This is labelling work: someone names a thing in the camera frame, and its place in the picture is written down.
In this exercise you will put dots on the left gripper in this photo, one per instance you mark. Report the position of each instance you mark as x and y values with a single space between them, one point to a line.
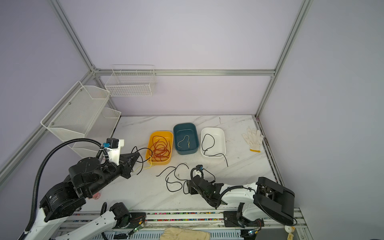
127 166

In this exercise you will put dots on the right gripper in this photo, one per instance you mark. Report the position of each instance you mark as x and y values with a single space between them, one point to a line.
191 189

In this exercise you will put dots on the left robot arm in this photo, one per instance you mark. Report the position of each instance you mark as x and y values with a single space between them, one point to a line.
86 178

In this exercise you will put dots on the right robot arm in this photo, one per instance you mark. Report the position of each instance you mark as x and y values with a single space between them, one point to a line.
262 199

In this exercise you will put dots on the yellow plastic bin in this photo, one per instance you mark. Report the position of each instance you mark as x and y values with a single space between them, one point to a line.
160 148

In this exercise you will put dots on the white plastic bin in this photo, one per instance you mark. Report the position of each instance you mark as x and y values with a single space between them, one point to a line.
213 143

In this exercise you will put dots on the teal plastic bin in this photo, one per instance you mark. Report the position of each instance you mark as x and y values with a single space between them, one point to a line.
186 138

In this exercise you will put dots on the lower white mesh shelf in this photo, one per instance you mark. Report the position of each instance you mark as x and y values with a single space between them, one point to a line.
103 128

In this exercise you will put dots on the white mesh shelf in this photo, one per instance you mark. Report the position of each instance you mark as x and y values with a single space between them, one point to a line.
76 113
103 128

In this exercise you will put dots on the pink round toy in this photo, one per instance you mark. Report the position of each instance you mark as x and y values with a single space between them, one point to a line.
96 196

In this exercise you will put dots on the beige cloth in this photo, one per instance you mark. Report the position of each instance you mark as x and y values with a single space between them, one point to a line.
183 234

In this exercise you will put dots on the white work glove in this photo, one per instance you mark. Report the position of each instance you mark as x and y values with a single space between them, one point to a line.
254 139

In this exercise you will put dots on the upper white mesh shelf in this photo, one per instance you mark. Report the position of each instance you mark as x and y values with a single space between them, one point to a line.
76 113

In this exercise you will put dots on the white tape roll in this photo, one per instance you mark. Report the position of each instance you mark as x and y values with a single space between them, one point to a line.
290 229

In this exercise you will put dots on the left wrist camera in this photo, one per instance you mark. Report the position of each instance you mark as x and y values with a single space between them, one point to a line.
113 147

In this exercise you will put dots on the white wire basket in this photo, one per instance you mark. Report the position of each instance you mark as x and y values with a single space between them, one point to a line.
132 81

